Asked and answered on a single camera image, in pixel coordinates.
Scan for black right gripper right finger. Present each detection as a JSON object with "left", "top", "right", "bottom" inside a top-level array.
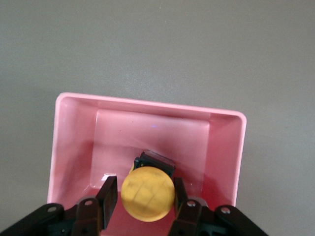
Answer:
[{"left": 169, "top": 177, "right": 269, "bottom": 236}]

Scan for yellow push button switch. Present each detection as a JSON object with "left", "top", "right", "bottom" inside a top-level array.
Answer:
[{"left": 121, "top": 149, "right": 177, "bottom": 223}]

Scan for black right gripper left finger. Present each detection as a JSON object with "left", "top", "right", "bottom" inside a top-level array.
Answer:
[{"left": 0, "top": 176, "right": 118, "bottom": 236}]

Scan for pink plastic box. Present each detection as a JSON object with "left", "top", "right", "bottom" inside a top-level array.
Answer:
[{"left": 46, "top": 92, "right": 248, "bottom": 236}]

